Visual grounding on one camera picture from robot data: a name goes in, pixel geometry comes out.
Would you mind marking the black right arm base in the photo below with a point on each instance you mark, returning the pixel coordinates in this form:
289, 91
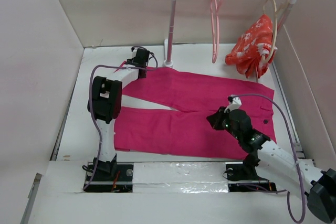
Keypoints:
242, 177

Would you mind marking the orange floral garment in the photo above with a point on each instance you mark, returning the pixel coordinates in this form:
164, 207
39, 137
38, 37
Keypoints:
251, 53

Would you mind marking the beige wooden hanger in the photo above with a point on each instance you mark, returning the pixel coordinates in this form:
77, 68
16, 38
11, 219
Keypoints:
284, 5

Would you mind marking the pink plastic hanger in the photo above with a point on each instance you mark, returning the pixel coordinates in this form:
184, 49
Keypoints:
215, 26

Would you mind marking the metal rail left edge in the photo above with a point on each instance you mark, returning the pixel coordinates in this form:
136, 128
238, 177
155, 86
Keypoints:
34, 189

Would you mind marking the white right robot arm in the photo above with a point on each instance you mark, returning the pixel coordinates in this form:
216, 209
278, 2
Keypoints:
271, 162

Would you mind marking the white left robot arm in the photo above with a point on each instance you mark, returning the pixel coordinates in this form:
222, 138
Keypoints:
105, 99

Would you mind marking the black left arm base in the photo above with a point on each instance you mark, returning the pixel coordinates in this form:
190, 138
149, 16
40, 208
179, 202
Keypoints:
109, 177

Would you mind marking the pink trousers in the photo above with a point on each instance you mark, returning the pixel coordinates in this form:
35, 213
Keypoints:
180, 127

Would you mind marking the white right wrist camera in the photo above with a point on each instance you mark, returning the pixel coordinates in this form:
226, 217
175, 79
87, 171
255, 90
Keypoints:
234, 103

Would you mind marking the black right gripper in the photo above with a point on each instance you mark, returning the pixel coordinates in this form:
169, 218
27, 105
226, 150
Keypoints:
214, 118

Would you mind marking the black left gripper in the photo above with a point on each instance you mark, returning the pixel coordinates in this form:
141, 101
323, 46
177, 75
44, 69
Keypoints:
130, 60

